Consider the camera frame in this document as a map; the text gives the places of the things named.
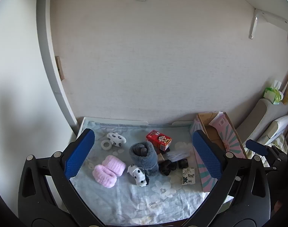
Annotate green tissue pack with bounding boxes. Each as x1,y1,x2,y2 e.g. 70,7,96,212
263,80,284,105

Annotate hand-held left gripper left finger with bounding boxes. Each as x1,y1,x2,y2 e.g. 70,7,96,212
17,128,104,227

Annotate black scrunchie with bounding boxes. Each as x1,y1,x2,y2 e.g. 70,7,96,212
158,159,180,176

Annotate grey fluffy rolled sock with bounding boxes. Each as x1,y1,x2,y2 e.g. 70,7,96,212
129,141,160,177

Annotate white black-dotted sock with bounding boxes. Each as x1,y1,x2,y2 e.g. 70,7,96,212
127,164,150,187
106,132,127,147

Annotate floral bed sheet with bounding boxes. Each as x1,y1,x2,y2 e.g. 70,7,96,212
264,132,288,154

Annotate white door frame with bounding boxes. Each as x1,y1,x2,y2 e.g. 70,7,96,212
36,0,78,135

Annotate red cartoon print box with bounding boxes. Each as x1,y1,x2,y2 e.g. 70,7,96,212
146,130,172,151

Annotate white desktop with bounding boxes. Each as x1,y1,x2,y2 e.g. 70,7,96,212
75,116,197,145

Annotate white pillow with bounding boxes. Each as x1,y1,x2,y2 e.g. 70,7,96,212
259,115,288,147

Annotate pink teal striped cardboard box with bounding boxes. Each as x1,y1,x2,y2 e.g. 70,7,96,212
189,111,248,193

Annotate white angled wall bracket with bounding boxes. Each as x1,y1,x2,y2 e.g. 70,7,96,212
250,8,288,39

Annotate pink fluffy sock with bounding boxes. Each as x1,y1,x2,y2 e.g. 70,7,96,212
92,164,118,189
102,155,127,176

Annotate beige wall plate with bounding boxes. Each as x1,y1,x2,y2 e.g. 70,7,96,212
54,55,65,81

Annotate clear plastic bag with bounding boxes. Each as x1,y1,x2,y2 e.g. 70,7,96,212
166,148,191,162

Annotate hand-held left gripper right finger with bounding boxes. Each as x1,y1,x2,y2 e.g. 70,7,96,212
182,130,271,227

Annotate small white floral box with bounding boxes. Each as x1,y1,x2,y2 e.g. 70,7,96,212
181,167,196,185

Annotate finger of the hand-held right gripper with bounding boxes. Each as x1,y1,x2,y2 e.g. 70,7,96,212
245,139,269,157

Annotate grey cushion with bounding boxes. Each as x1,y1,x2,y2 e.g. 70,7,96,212
236,98,288,145

